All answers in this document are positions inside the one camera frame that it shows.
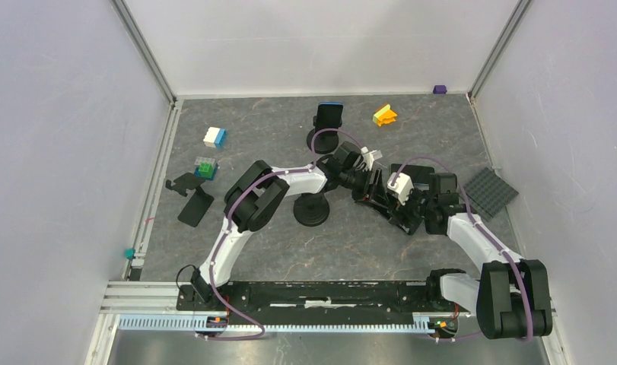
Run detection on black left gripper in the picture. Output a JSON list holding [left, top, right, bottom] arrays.
[[339, 168, 390, 211]]

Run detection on black round base phone stand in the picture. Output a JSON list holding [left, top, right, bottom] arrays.
[[306, 128, 339, 154]]

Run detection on teal edged black phone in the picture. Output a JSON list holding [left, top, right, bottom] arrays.
[[358, 194, 423, 236]]

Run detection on blue edged black phone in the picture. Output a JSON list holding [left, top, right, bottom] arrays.
[[313, 102, 344, 132]]

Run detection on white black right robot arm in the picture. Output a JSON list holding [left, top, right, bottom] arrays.
[[387, 172, 553, 340]]

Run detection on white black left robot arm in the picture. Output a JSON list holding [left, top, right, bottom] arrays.
[[190, 142, 382, 310]]

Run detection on black phone under blue phone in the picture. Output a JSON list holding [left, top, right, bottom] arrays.
[[387, 163, 434, 192]]

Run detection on black folding phone stand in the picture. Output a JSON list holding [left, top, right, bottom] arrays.
[[165, 173, 215, 227]]

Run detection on yellow orange toy block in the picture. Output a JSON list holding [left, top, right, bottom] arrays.
[[372, 103, 397, 126]]

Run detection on grey lego baseplate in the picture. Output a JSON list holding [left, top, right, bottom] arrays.
[[463, 167, 519, 221]]

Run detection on purple toy block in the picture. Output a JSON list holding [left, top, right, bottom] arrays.
[[432, 84, 448, 94]]

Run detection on white blue toy block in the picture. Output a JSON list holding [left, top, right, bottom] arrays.
[[203, 127, 227, 149]]

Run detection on green blue toy block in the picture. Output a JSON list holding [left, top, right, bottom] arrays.
[[194, 157, 218, 181]]

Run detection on teal small clip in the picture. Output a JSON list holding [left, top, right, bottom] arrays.
[[124, 248, 135, 260]]

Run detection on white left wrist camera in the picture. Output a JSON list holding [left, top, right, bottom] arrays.
[[359, 147, 383, 171]]

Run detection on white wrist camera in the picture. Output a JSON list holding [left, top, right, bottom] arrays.
[[386, 172, 414, 205], [359, 147, 383, 171]]

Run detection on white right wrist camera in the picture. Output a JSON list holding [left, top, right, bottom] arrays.
[[386, 172, 414, 205]]

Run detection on light blue toothed rail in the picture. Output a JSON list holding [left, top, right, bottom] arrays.
[[117, 313, 443, 334]]

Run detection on aluminium frame rail right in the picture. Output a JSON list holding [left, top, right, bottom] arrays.
[[467, 0, 533, 103]]

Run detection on aluminium frame rail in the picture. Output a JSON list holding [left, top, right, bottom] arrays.
[[467, 0, 533, 103], [122, 100, 184, 281]]

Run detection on aluminium frame rail left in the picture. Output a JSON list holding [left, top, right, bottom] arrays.
[[122, 100, 184, 281]]

